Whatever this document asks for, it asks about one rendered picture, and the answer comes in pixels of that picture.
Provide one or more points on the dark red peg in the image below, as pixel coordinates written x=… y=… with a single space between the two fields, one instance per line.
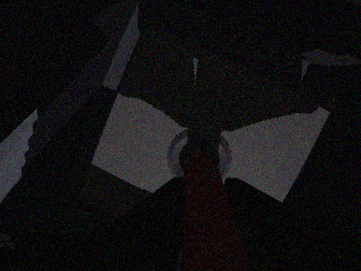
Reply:
x=212 y=239

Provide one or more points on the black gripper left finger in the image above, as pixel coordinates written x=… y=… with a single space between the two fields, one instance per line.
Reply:
x=150 y=237

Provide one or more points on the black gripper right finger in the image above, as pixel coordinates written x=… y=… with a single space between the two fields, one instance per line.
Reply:
x=278 y=238

